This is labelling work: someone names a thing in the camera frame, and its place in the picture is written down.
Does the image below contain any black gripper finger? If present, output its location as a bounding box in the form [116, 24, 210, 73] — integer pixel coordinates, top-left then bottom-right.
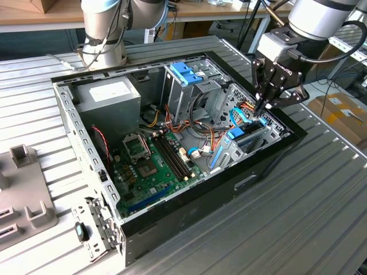
[251, 58, 269, 117]
[259, 82, 311, 116]

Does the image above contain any orange red yellow power wire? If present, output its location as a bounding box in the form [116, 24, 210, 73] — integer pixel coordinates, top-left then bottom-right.
[240, 100, 263, 117]

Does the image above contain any blue data wire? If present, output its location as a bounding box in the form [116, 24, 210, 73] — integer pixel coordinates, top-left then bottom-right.
[186, 146, 215, 157]
[230, 107, 253, 127]

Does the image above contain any hard disk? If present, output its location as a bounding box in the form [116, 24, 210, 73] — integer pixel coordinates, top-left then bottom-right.
[210, 116, 269, 171]

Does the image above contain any grey metal disk bay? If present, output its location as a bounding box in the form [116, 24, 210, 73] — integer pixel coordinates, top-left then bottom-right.
[208, 82, 291, 176]

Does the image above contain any cardboard box with labels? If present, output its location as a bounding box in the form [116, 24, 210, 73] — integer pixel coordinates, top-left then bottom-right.
[308, 92, 367, 150]

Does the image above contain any black office chair base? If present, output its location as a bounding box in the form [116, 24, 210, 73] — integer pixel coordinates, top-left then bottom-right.
[215, 19, 243, 33]

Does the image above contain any grey metal drive cage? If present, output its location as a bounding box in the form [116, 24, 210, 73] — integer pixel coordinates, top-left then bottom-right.
[160, 56, 230, 124]

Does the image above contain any wooden desk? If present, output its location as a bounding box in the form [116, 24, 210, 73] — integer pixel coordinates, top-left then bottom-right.
[0, 0, 87, 33]
[167, 0, 290, 55]

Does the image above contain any black RAM slot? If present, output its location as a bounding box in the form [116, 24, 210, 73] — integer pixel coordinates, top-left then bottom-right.
[151, 135, 189, 182]
[158, 132, 196, 178]

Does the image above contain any metal socket cover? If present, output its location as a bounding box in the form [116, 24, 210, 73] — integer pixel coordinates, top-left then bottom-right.
[122, 132, 152, 160]

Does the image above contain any open black PC case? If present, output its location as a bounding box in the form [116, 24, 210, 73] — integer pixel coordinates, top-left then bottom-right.
[50, 50, 309, 267]

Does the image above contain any CPU socket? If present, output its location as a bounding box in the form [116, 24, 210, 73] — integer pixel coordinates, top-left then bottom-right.
[136, 158, 159, 180]

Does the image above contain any green motherboard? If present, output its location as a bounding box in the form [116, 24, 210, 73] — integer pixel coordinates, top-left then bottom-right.
[110, 128, 206, 219]

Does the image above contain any grey power supply unit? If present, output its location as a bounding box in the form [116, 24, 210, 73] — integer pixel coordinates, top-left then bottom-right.
[73, 76, 142, 146]

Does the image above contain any blue expansion slot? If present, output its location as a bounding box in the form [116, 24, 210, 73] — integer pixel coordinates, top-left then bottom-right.
[127, 185, 173, 215]

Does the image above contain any black case fan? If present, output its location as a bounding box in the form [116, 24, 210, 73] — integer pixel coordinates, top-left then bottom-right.
[91, 124, 113, 173]

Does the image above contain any brown wooden box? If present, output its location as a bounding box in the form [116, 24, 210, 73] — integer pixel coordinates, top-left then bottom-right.
[30, 0, 58, 14]

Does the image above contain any grey parts rack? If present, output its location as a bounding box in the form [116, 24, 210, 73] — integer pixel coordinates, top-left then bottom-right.
[0, 144, 58, 244]

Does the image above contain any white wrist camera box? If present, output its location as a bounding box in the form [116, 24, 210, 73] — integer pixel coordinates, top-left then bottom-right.
[257, 31, 299, 62]

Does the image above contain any thick black camera cable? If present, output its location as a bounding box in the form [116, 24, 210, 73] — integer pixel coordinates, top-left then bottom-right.
[286, 19, 367, 64]

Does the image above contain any metal frame slat table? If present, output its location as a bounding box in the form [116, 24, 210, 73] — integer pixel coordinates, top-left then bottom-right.
[326, 19, 367, 84]

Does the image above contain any orange red wire bundle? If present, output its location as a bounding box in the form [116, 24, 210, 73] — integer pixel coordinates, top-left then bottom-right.
[165, 103, 230, 150]

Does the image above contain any yellow orange wire bundle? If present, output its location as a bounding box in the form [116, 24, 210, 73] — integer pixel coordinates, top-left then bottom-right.
[145, 109, 160, 128]

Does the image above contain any red black fan wire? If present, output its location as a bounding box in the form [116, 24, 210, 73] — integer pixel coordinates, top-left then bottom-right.
[91, 125, 113, 172]

